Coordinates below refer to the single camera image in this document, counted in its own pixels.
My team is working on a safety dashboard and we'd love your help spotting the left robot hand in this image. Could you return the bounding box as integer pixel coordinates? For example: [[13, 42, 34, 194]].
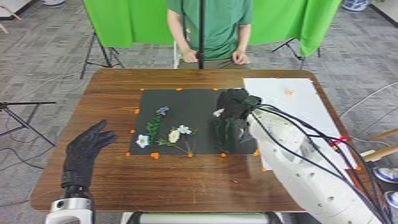
[[61, 119, 120, 190]]

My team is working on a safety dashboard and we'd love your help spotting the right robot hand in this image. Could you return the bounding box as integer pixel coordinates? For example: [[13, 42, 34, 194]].
[[212, 87, 265, 154]]

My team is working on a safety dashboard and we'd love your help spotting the dark mat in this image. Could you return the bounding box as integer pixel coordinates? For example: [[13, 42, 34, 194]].
[[128, 88, 262, 157]]

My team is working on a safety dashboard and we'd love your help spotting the person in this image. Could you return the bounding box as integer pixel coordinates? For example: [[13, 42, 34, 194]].
[[166, 0, 255, 70]]

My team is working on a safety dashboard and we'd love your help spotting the white sheet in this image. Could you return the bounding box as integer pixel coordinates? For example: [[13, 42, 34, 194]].
[[242, 77, 363, 173]]

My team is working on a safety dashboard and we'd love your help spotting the blue flower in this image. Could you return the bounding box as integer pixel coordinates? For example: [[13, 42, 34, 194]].
[[155, 106, 171, 118]]

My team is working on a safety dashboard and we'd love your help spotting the cream flower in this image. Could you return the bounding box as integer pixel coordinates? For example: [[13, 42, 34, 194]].
[[155, 129, 196, 157]]

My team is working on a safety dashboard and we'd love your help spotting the black tripod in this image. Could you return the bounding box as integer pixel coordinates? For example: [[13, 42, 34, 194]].
[[0, 101, 59, 148]]

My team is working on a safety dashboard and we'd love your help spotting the green sprig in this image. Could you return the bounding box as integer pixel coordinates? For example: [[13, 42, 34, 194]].
[[144, 114, 166, 142]]

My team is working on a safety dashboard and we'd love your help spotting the black backdrop stand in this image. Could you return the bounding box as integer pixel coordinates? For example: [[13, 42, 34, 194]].
[[79, 31, 127, 80], [271, 37, 324, 70]]

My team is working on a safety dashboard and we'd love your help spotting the black upright pole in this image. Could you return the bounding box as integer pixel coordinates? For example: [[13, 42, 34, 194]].
[[198, 0, 208, 70]]

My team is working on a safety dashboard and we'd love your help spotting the pale grey bar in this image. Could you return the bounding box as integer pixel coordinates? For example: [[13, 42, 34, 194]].
[[127, 211, 281, 224]]

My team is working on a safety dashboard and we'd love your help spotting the blue and white vase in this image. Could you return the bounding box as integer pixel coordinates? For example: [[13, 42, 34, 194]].
[[342, 0, 374, 13]]

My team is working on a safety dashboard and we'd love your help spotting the black cable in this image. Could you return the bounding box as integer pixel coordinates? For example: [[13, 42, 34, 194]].
[[255, 103, 398, 224]]

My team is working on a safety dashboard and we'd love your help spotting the white cable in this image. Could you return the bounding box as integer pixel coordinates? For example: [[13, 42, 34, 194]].
[[340, 80, 398, 118]]

